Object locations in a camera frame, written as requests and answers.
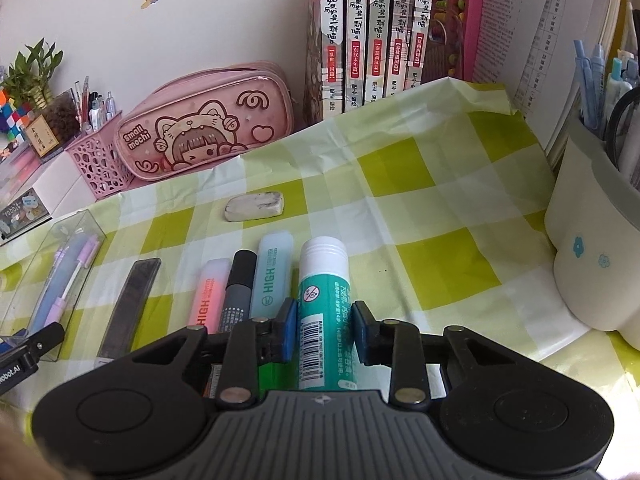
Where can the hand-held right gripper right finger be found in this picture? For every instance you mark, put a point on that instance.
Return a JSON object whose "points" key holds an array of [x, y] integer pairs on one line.
{"points": [[361, 332]]}

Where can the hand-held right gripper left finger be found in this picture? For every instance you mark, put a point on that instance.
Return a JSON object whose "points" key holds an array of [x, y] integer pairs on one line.
{"points": [[287, 330]]}

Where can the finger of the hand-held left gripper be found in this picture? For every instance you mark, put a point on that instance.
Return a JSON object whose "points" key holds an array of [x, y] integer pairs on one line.
{"points": [[47, 342]]}

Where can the lavender highlighter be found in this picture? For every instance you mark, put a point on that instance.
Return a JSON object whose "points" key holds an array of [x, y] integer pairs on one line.
{"points": [[47, 290]]}

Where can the green highlighter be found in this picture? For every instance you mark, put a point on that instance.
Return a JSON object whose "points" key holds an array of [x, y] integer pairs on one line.
{"points": [[267, 270]]}

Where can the black marker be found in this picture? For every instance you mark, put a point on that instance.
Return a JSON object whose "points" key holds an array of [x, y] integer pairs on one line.
{"points": [[240, 285]]}

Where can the green white glue stick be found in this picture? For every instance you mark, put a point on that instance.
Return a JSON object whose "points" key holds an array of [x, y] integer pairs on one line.
{"points": [[320, 270]]}

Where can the clear plastic organizer box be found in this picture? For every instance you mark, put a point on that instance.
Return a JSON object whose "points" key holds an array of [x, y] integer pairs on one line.
{"points": [[20, 280]]}

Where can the purple pen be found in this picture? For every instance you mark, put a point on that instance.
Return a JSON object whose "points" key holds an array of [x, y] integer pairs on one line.
{"points": [[75, 272]]}

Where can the orange highlighter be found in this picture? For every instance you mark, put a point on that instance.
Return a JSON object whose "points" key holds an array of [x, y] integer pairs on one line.
{"points": [[210, 295]]}

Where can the dark grey case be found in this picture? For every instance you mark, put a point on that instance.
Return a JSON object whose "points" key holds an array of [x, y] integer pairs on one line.
{"points": [[130, 305]]}

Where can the white eraser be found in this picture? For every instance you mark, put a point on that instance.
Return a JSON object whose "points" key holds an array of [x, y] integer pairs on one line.
{"points": [[254, 206]]}

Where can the green checkered tablecloth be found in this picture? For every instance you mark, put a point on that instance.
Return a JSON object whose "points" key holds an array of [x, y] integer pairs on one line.
{"points": [[425, 210]]}

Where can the white drawer unit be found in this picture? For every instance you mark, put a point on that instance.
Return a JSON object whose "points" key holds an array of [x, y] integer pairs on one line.
{"points": [[65, 190]]}

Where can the clear stackable storage box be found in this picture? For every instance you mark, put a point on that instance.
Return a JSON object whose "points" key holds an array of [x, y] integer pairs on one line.
{"points": [[17, 170]]}

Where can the pink perforated pen holder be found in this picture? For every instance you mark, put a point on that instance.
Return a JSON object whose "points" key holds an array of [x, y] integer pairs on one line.
{"points": [[100, 165]]}

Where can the pink cartoon pencil case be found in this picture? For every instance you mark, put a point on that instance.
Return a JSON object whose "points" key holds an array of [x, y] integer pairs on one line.
{"points": [[200, 130]]}

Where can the colourful puzzle cube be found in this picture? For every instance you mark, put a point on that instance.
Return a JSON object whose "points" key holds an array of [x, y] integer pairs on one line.
{"points": [[6, 99], [17, 117]]}

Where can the lucky bamboo in glass pot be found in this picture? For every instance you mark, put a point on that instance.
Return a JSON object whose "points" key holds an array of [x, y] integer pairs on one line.
{"points": [[45, 110]]}

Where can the bunch of pens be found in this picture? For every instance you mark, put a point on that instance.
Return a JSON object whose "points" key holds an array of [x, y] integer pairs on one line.
{"points": [[97, 105]]}

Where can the white pen holder cup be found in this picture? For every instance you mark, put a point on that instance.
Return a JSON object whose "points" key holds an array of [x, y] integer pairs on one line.
{"points": [[590, 240]]}

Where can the illustrated comic book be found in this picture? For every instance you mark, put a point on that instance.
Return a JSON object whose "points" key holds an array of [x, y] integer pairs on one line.
{"points": [[403, 25], [330, 35], [425, 20], [381, 30], [357, 35]]}

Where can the pink abacus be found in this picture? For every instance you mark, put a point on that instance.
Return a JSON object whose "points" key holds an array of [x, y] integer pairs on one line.
{"points": [[467, 20]]}

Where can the light blue pen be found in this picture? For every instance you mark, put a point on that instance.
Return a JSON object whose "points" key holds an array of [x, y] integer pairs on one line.
{"points": [[598, 90], [582, 85]]}

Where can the stack of printed papers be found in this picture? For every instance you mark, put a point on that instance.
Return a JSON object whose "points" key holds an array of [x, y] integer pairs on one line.
{"points": [[540, 35]]}

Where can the white teal pen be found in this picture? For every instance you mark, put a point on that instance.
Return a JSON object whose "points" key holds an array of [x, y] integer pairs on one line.
{"points": [[617, 87]]}

